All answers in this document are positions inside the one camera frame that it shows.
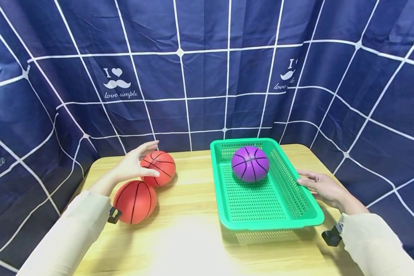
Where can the person's left hand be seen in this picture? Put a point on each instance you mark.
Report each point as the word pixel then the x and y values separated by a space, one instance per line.
pixel 131 165

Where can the person's right fingers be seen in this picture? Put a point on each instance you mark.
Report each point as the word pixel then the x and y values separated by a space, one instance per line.
pixel 308 180

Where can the person's right forearm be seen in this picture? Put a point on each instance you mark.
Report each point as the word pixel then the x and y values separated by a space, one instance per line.
pixel 379 245

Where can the person's left thumb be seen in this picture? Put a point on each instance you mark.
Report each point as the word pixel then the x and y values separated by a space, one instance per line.
pixel 149 172

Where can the black wrist band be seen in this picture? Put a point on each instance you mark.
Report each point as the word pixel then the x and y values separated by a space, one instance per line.
pixel 332 235
pixel 114 215

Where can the orange toy basketball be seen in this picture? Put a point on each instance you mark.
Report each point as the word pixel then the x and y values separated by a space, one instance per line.
pixel 162 168
pixel 135 202

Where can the purple toy basketball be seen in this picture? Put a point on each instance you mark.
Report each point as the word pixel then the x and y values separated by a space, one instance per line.
pixel 250 164

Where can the person's left forearm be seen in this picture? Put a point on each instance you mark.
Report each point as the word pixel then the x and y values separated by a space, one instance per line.
pixel 72 234

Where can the green plastic basket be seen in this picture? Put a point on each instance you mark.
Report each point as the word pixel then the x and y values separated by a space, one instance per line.
pixel 262 203

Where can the person's right hand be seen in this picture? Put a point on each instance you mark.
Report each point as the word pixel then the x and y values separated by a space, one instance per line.
pixel 327 189

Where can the person's left fingers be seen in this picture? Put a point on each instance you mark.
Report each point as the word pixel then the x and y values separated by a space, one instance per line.
pixel 145 149

